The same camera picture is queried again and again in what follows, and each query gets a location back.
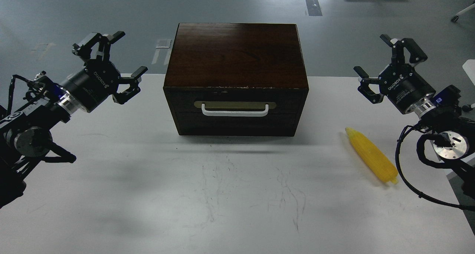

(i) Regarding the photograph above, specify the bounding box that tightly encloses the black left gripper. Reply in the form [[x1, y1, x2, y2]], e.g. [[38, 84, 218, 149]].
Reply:
[[60, 31, 148, 113]]

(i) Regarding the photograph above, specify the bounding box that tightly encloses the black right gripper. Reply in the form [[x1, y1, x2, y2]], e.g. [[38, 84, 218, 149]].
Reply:
[[353, 34, 435, 114]]

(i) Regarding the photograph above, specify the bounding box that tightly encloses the yellow corn cob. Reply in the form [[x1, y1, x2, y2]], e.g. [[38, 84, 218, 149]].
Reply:
[[345, 127, 399, 184]]

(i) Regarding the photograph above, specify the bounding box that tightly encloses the wooden drawer with white handle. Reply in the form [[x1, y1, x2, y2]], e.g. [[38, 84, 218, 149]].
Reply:
[[172, 101, 302, 137]]

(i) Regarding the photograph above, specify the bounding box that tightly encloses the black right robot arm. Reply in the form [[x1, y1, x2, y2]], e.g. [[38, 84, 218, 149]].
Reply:
[[353, 34, 474, 212]]

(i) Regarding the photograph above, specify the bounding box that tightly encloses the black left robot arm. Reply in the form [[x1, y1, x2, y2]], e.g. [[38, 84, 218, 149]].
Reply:
[[0, 31, 147, 207]]

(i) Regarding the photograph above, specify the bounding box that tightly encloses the dark wooden drawer cabinet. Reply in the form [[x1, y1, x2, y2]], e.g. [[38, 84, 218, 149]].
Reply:
[[163, 23, 309, 117]]

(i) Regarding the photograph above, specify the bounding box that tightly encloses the white neighbouring table edge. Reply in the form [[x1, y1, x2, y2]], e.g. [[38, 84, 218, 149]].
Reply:
[[462, 59, 475, 85]]

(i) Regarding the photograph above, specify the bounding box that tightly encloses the white chair leg with caster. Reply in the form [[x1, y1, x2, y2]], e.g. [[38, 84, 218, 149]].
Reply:
[[450, 1, 475, 23]]

